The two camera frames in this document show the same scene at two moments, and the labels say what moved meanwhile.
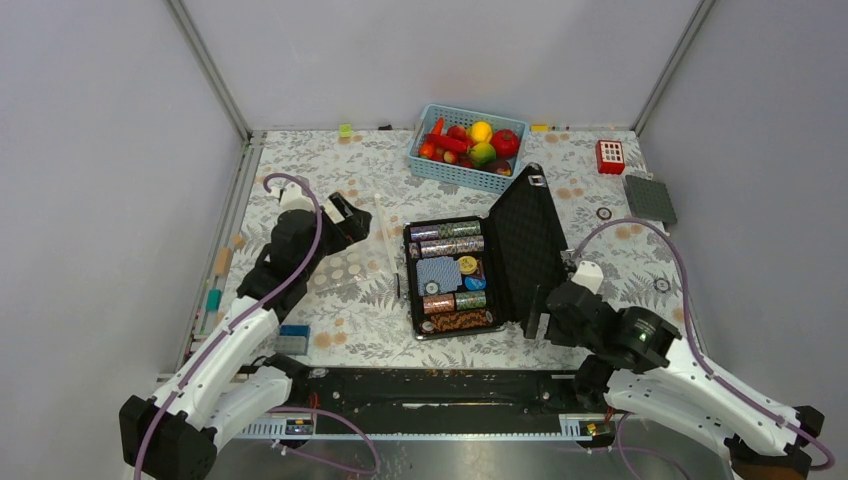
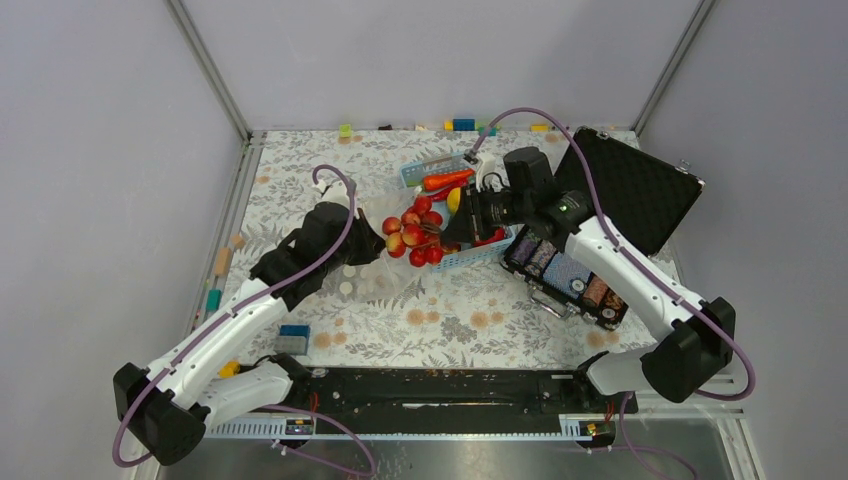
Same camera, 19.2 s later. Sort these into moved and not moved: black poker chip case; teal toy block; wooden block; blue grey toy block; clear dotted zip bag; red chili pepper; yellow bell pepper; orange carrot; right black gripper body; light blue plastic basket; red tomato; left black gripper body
Moved: light blue plastic basket; red tomato; yellow bell pepper; left black gripper body; orange carrot; right black gripper body; red chili pepper; clear dotted zip bag; black poker chip case
Not moved: wooden block; teal toy block; blue grey toy block
